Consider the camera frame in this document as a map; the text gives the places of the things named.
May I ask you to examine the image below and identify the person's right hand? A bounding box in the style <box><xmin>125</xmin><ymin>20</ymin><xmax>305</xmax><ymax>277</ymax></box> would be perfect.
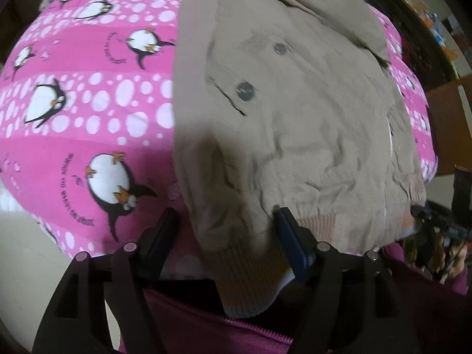
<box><xmin>434</xmin><ymin>236</ymin><xmax>472</xmax><ymax>286</ymax></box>

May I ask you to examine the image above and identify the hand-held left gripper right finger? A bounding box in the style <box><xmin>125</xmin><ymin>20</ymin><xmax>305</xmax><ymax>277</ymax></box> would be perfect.
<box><xmin>275</xmin><ymin>206</ymin><xmax>419</xmax><ymax>354</ymax></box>

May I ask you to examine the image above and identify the pink penguin print blanket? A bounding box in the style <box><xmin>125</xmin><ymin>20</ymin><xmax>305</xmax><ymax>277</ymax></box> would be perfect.
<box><xmin>0</xmin><ymin>0</ymin><xmax>439</xmax><ymax>262</ymax></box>

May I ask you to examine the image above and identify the person's maroon zip jacket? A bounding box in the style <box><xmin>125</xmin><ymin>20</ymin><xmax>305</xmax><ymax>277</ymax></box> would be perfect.
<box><xmin>118</xmin><ymin>241</ymin><xmax>472</xmax><ymax>354</ymax></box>

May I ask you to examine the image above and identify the beige jacket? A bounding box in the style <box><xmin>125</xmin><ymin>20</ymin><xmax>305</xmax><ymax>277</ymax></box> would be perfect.
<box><xmin>171</xmin><ymin>0</ymin><xmax>426</xmax><ymax>319</ymax></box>

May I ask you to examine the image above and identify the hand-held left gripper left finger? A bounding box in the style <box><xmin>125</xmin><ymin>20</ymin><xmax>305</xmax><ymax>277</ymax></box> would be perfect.
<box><xmin>31</xmin><ymin>207</ymin><xmax>181</xmax><ymax>354</ymax></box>

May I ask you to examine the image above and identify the brown wooden cabinet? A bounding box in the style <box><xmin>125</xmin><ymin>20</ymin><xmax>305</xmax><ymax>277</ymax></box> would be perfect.
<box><xmin>426</xmin><ymin>77</ymin><xmax>472</xmax><ymax>176</ymax></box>

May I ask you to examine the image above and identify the dark wooden furniture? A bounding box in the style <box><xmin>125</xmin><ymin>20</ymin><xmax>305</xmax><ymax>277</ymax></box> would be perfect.
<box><xmin>369</xmin><ymin>0</ymin><xmax>461</xmax><ymax>91</ymax></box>

